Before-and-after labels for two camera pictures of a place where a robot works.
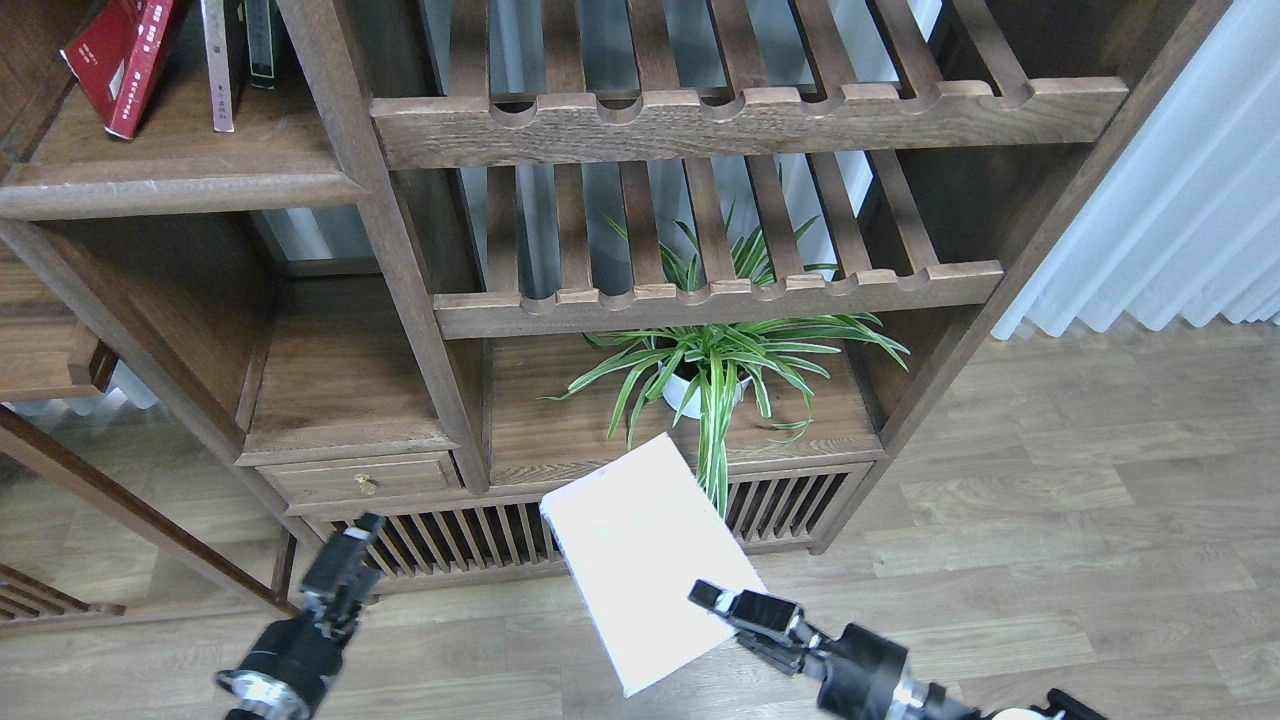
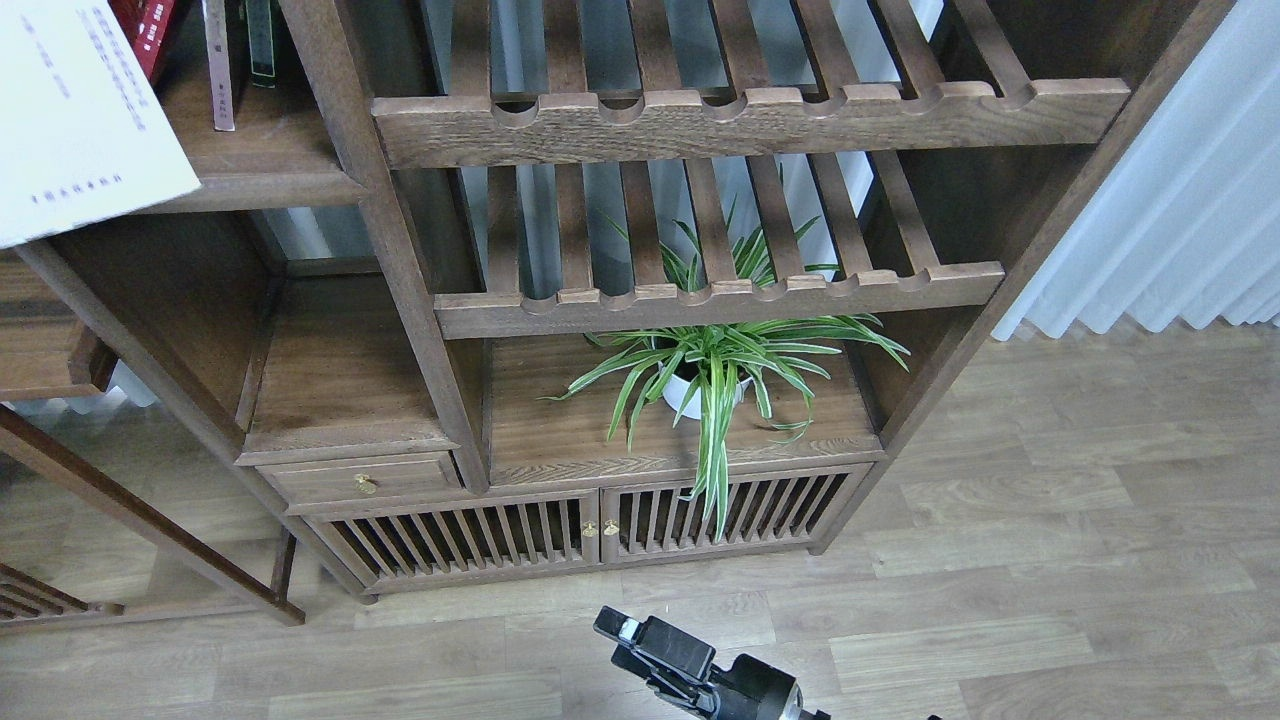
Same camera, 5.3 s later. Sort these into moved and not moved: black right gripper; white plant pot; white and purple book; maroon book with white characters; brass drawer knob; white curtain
Moved: white and purple book; black right gripper
Not moved: white curtain; white plant pot; brass drawer knob; maroon book with white characters
